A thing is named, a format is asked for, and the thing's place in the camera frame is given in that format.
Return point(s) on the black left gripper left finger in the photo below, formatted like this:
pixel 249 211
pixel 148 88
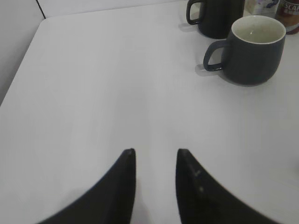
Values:
pixel 109 201

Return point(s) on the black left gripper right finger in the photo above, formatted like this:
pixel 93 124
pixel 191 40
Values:
pixel 202 200

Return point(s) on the grey ceramic mug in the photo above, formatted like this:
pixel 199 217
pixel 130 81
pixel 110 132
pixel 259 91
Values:
pixel 251 53

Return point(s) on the black ceramic mug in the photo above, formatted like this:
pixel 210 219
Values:
pixel 215 16

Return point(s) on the white milk drink bottle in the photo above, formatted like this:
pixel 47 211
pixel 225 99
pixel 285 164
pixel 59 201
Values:
pixel 262 7

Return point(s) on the brown coffee drink bottle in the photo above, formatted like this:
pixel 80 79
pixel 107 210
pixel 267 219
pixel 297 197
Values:
pixel 288 14

